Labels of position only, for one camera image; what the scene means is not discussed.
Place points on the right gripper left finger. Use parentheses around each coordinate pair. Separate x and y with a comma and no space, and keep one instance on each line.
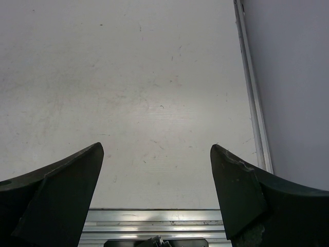
(49,206)

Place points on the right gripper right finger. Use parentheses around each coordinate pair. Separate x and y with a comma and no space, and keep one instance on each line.
(261,209)

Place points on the right side aluminium rail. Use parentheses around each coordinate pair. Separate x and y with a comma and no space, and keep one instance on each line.
(259,131)

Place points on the aluminium frame rail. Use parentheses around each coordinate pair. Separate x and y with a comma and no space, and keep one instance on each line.
(102,225)

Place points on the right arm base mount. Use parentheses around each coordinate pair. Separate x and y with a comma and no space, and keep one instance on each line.
(157,241)

